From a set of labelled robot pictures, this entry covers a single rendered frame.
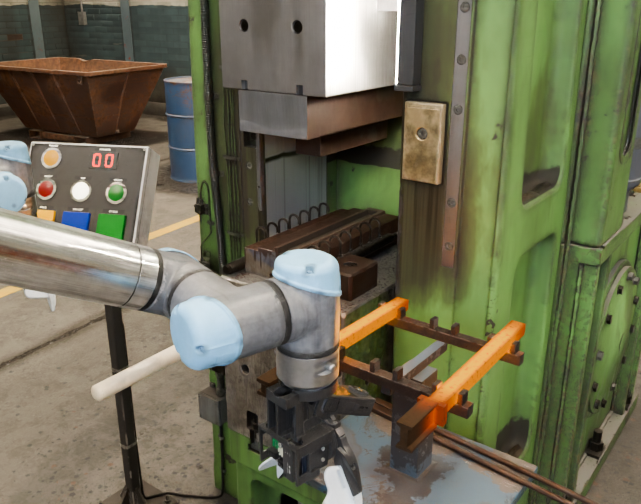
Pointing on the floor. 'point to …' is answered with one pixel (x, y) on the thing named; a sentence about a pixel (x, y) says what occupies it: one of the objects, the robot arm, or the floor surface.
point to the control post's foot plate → (139, 496)
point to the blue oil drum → (180, 128)
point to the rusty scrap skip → (76, 96)
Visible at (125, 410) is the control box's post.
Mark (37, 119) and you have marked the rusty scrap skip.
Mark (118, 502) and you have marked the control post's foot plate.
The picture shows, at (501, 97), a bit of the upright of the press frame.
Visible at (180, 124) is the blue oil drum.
